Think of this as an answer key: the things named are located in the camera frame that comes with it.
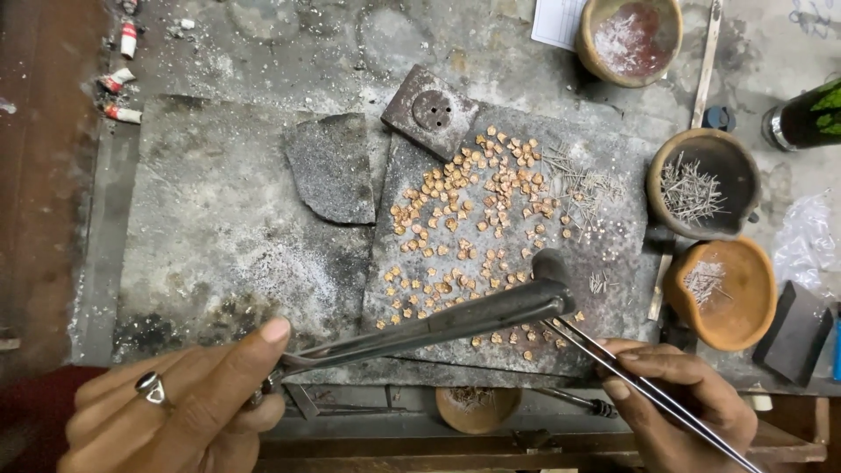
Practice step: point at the dark metal blow torch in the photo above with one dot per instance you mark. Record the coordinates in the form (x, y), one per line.
(460, 320)

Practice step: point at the clay bowl with white powder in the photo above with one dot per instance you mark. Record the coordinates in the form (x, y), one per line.
(631, 39)

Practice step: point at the small brown clay bowl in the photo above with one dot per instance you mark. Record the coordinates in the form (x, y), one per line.
(476, 417)

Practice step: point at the small white object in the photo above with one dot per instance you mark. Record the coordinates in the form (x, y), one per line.
(760, 401)

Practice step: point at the dark clay bowl with spout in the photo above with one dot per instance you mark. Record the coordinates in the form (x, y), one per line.
(739, 171)

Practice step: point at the large gray soldering slab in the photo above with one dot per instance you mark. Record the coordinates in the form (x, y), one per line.
(420, 263)

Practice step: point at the green bottle with metal base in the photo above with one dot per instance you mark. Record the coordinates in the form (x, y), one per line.
(805, 118)

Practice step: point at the thin wooden stick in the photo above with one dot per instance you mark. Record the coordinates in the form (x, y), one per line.
(708, 59)

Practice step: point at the scatter of small gold pieces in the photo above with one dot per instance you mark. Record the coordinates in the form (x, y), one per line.
(473, 197)

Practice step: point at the person's left hand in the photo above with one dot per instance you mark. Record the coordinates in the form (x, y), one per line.
(190, 420)

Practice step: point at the white paper sheet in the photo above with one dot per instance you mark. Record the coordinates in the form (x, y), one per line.
(555, 23)

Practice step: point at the blue plastic object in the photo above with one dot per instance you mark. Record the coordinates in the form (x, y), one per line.
(838, 348)

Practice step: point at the gray slab fragment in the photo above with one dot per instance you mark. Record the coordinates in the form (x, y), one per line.
(328, 167)

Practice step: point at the flat metal strip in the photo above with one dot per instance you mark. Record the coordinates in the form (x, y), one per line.
(660, 289)

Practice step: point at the clear plastic bag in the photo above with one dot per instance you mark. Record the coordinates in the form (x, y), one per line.
(808, 243)

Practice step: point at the person's right hand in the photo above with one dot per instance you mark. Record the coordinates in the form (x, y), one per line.
(683, 407)

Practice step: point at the dark blue cap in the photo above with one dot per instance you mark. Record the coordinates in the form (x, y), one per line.
(719, 119)

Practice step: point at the thin metal rod tool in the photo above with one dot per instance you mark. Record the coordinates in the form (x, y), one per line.
(571, 399)

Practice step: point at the square metal block with hole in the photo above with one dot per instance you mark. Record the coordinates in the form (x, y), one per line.
(427, 111)

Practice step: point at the long steel tweezers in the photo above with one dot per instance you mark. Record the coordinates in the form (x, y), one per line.
(611, 361)

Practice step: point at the gray metal base plate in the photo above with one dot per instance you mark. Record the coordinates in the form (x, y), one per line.
(102, 263)

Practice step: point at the wooden bench drawer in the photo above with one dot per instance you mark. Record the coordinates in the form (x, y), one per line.
(394, 450)

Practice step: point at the worn gray ash-covered slab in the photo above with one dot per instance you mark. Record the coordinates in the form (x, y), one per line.
(217, 223)

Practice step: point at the orange clay bowl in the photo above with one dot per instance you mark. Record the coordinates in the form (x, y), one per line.
(742, 309)

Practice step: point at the black stone block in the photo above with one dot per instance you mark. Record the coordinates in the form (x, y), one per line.
(795, 335)

